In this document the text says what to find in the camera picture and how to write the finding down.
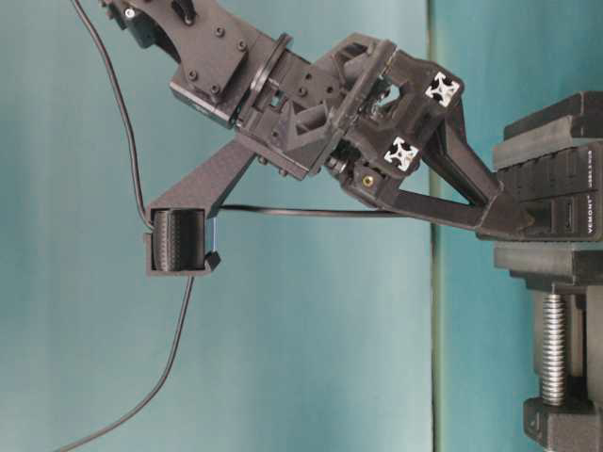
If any thin black camera cable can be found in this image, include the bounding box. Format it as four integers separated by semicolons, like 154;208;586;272
71;0;155;232

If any grey bench vise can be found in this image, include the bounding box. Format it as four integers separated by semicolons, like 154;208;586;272
493;90;602;451

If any silver threaded vise screw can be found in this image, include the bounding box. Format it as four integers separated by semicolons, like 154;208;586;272
541;293;566;407

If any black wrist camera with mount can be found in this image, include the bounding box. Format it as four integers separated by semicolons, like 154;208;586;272
144;139;255;277

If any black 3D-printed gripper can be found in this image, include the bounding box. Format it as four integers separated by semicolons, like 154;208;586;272
236;33;551;239

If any black multi-port USB hub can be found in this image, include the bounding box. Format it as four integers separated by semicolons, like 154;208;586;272
497;141;602;242

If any black USB cable with plug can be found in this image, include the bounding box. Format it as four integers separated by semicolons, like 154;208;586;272
55;203;491;452

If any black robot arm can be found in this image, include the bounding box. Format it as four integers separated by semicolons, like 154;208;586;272
106;1;544;240

